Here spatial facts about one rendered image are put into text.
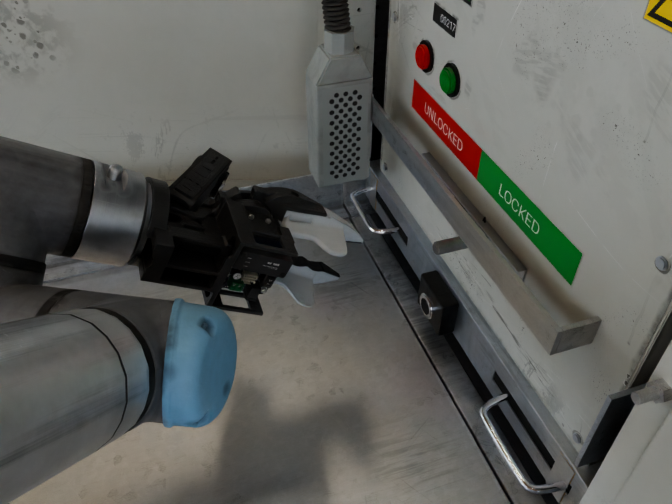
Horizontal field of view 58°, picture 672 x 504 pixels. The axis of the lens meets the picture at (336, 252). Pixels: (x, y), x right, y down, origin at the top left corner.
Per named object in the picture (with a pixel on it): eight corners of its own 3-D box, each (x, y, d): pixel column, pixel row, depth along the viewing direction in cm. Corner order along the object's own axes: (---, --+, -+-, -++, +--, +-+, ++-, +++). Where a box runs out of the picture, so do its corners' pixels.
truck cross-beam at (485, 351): (574, 528, 55) (593, 496, 51) (364, 194, 93) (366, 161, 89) (620, 511, 56) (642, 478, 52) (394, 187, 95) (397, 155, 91)
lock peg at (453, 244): (438, 263, 61) (442, 234, 58) (428, 250, 63) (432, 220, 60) (493, 250, 63) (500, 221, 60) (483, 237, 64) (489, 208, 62)
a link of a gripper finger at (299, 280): (335, 328, 59) (260, 303, 54) (317, 287, 63) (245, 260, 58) (355, 306, 58) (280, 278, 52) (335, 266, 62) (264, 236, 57)
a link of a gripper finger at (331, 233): (378, 273, 56) (286, 269, 52) (356, 234, 60) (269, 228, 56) (391, 247, 54) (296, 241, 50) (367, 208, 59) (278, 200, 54)
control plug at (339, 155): (318, 190, 79) (315, 61, 68) (307, 170, 83) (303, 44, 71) (374, 179, 81) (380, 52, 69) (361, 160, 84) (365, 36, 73)
